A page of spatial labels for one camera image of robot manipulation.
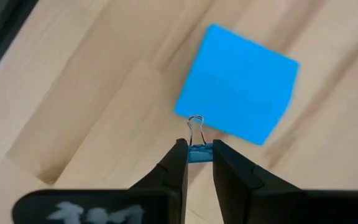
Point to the blue curved plastic piece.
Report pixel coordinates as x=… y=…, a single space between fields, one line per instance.
x=238 y=84

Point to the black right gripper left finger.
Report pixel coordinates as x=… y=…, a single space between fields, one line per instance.
x=172 y=174

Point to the blue binder clip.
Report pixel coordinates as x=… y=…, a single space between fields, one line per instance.
x=200 y=154

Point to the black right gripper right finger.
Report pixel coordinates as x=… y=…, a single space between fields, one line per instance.
x=238 y=186

